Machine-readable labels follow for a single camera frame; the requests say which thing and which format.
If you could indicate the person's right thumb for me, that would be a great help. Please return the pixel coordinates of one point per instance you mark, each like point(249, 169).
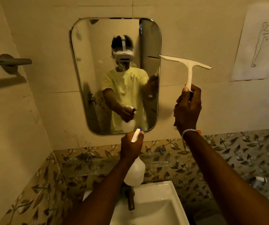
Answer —
point(184, 97)

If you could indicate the dark metal faucet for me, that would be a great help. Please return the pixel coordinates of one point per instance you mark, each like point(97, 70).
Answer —
point(130, 196)

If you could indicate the white wall fitting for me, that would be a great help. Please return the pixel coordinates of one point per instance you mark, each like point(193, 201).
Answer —
point(257, 180)

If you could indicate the white spray bottle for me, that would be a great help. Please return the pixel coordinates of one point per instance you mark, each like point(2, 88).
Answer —
point(134, 171)

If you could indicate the white window squeegee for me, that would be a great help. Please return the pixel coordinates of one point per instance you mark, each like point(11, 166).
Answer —
point(188, 67)

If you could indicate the person's left forearm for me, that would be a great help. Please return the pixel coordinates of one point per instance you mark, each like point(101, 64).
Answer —
point(99, 196)

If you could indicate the person's right hand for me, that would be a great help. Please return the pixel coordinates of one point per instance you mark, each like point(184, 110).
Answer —
point(186, 110)

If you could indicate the person's left thumb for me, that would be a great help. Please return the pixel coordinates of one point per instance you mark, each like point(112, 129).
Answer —
point(140, 136)

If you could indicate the person's right forearm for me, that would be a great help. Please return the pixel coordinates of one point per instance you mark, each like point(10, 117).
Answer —
point(228, 180)

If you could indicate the clear glass shelf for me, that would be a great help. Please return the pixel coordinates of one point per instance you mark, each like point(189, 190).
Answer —
point(115, 164)

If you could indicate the white ceramic sink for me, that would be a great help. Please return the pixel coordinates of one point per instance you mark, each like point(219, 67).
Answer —
point(151, 206)

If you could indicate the rounded wall mirror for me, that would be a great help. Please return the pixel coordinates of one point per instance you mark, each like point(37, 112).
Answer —
point(118, 74)

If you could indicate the metal towel bar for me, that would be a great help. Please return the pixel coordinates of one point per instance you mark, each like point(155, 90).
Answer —
point(5, 61)

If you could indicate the paper with figure sketch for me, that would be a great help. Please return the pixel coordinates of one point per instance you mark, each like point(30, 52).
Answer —
point(258, 42)

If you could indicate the person's left hand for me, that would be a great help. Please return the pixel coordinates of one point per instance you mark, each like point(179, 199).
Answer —
point(130, 147)

